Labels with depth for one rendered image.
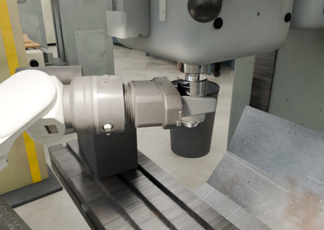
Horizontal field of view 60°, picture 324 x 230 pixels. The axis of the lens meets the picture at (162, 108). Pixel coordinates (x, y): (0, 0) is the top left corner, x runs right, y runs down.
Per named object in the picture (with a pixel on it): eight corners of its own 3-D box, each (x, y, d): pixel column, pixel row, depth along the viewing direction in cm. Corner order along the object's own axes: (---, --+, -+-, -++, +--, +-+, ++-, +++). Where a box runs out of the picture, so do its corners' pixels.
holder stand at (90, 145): (97, 180, 75) (90, 111, 68) (77, 144, 93) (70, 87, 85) (138, 168, 81) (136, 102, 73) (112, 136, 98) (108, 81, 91)
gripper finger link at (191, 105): (213, 113, 44) (175, 115, 43) (215, 94, 43) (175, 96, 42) (217, 117, 43) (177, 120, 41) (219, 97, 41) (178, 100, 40)
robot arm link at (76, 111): (94, 119, 36) (-1, 125, 34) (99, 146, 46) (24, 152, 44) (92, 48, 41) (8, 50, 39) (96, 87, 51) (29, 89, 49)
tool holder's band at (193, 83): (209, 80, 46) (209, 74, 45) (205, 88, 41) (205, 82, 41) (180, 77, 47) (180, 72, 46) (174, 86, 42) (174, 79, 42)
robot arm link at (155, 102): (184, 84, 37) (91, 88, 35) (181, 148, 41) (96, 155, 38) (164, 63, 48) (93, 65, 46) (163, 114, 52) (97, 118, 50)
